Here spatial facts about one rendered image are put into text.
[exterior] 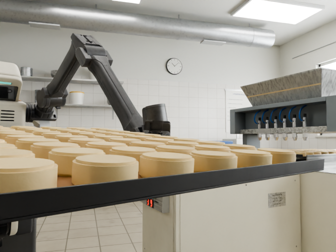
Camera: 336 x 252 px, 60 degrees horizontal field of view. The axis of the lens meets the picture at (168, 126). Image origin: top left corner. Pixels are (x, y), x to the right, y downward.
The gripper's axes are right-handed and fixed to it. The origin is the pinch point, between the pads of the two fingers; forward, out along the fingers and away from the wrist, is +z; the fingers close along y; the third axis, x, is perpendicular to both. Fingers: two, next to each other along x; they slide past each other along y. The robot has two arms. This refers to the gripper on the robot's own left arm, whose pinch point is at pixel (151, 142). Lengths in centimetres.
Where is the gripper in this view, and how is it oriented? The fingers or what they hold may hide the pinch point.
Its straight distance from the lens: 65.3
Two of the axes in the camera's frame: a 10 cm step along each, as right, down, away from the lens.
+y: -0.4, 10.0, 0.0
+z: -0.9, 0.0, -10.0
